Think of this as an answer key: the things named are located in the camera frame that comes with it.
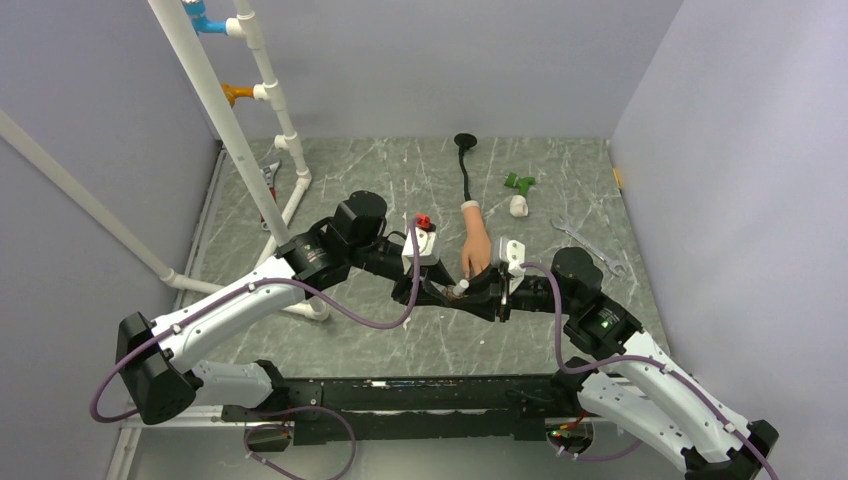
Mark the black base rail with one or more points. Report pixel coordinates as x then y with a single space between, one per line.
319 410

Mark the adjustable wrench red handle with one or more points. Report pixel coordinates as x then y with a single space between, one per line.
269 175

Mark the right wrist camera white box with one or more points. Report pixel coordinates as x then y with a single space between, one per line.
509 255

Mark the glitter nail polish bottle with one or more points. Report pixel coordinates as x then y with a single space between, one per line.
457 291

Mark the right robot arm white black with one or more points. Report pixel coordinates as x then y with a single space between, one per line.
611 366

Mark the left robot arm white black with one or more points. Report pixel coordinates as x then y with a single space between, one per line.
161 361

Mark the white PVC pipe frame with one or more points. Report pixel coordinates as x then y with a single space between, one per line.
105 161

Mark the green pipe fitting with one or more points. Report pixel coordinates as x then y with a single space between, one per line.
520 184

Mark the orange pipe fitting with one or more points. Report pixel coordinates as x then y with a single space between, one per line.
234 93

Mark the silver combination wrench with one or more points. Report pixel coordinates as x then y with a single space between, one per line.
615 266

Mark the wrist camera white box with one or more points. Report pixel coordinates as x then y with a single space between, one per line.
509 255
427 242

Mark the black flexible stand with base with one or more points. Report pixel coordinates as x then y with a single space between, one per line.
464 142

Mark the mannequin practice hand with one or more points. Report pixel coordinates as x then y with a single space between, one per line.
476 252

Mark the white pipe fitting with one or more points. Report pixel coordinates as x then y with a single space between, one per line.
518 206

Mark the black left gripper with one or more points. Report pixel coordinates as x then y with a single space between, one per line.
427 293

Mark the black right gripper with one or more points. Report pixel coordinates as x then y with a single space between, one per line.
484 294

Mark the blue pipe fitting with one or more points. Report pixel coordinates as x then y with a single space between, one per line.
196 12

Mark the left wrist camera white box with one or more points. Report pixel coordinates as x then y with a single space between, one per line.
427 242

